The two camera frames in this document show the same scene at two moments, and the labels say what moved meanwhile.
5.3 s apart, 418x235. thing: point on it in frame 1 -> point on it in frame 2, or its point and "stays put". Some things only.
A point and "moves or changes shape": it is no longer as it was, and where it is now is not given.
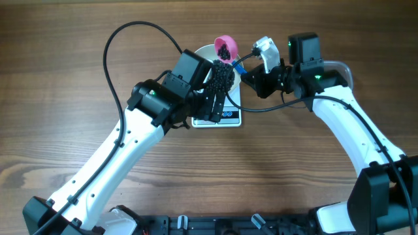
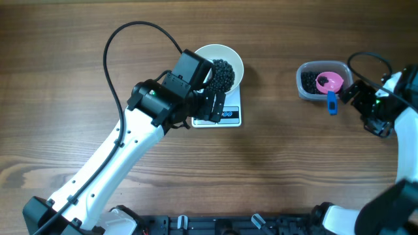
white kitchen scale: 230,115 stays put
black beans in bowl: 222,77 stays put
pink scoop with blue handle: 226,49 moves or changes shape
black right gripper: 261,82 -> 358,95
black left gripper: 202,102 stays put
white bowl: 208,51 stays put
